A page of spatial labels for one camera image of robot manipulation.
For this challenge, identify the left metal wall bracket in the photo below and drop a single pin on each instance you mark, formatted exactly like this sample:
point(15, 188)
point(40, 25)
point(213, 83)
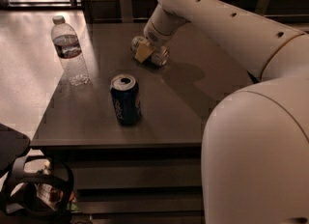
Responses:
point(126, 11)

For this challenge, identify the clear plastic water bottle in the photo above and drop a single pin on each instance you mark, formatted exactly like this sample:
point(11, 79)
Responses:
point(69, 52)

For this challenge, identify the grey drawer cabinet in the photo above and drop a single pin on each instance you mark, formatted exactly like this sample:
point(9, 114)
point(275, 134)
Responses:
point(132, 137)

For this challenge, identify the blue Pepsi can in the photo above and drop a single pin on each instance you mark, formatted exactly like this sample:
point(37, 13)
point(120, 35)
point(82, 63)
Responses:
point(124, 90)

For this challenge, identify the white green 7up can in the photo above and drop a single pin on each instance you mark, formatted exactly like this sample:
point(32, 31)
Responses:
point(158, 58)

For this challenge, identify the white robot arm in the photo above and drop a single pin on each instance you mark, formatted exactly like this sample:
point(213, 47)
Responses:
point(255, 148)

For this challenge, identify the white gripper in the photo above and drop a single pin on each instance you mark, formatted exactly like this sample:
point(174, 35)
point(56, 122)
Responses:
point(156, 39)

